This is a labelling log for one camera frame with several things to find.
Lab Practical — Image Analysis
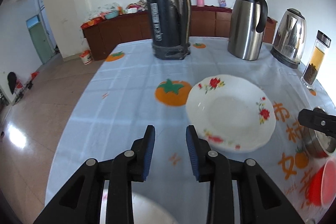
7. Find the red flower white plate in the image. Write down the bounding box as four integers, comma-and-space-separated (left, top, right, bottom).
186, 75, 276, 153

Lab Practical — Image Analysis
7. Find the dark red wooden sideboard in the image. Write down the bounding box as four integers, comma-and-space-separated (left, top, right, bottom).
80, 4, 279, 61

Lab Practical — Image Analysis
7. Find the glass tea bottle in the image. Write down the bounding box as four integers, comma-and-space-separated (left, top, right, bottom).
300, 30, 331, 89

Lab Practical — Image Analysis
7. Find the stainless steel bowl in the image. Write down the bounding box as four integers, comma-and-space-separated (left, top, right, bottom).
302, 106, 335, 158

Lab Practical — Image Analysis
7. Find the white plastic bucket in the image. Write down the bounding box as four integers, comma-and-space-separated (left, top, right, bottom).
79, 50, 93, 65

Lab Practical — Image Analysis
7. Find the teal basin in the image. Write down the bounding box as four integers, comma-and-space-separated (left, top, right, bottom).
104, 10, 119, 20

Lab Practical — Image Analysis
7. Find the black steel thermos flask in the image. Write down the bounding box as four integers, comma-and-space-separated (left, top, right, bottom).
146, 0, 191, 60

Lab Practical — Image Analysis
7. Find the steel electric kettle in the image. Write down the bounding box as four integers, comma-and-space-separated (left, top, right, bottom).
270, 8, 307, 69

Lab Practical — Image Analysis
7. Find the pink flower white plate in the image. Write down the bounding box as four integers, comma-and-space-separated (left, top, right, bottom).
101, 187, 180, 224

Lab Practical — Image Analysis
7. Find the white orange print tablecloth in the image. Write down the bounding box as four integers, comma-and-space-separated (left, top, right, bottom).
46, 38, 335, 223

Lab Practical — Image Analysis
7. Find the steel carafe black handle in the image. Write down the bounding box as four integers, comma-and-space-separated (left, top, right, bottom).
228, 0, 268, 61

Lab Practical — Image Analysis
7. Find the green door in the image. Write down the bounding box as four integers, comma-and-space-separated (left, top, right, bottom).
26, 15, 55, 64

